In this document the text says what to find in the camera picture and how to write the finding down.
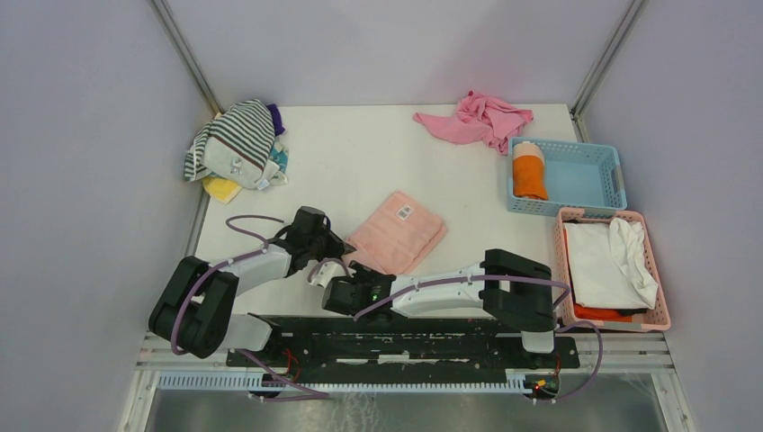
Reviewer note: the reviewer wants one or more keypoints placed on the white slotted cable duct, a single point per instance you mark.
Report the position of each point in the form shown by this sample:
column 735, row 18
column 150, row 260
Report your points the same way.
column 253, row 381

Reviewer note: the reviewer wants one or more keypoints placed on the striped cloth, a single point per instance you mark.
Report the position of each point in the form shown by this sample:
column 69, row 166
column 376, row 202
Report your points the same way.
column 234, row 145

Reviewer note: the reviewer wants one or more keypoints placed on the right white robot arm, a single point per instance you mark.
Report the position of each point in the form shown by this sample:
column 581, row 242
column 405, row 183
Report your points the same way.
column 514, row 290

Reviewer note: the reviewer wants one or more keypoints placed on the pink crumpled towel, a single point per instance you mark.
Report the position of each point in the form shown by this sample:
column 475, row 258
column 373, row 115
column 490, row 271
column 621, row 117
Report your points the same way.
column 478, row 117

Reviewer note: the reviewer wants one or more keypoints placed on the light pink towel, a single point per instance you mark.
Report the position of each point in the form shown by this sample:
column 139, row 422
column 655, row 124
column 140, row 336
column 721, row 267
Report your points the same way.
column 397, row 237

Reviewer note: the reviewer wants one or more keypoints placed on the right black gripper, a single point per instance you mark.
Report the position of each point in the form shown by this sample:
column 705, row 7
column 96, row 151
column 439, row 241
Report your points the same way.
column 363, row 272

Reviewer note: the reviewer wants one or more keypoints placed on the teal patterned cloth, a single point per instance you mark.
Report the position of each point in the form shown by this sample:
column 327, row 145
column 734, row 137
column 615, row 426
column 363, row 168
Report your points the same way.
column 274, row 173

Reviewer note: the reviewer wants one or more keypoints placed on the blue plastic basket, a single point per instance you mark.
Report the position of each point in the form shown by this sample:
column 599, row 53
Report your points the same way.
column 577, row 175

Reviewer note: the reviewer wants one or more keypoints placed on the pink plastic basket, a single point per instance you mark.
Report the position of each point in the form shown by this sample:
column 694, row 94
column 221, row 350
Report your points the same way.
column 657, row 319

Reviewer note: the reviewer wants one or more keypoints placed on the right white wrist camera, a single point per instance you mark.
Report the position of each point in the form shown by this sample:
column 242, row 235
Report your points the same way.
column 322, row 274

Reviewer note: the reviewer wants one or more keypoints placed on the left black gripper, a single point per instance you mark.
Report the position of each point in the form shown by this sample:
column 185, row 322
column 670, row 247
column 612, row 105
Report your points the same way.
column 336, row 247

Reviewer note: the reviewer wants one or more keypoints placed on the yellow cloth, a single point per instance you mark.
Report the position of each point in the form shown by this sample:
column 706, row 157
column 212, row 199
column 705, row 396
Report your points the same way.
column 221, row 189

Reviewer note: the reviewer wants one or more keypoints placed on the purple cloth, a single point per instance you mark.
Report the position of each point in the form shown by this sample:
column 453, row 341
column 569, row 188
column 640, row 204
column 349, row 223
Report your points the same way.
column 277, row 119

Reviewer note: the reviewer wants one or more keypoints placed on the white cloth in basket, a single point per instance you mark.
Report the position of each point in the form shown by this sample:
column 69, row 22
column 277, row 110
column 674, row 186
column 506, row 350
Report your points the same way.
column 607, row 265

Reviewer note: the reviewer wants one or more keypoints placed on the orange cartoon towel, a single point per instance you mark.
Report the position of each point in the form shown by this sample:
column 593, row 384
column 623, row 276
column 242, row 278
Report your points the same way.
column 528, row 166

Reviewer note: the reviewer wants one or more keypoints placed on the orange cloth in basket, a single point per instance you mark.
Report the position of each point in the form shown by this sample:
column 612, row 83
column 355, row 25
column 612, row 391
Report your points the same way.
column 586, row 313

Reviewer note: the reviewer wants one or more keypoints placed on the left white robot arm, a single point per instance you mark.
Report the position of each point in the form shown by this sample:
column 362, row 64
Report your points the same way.
column 195, row 313

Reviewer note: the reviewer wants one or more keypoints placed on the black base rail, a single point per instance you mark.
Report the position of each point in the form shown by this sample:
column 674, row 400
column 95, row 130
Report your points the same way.
column 406, row 351

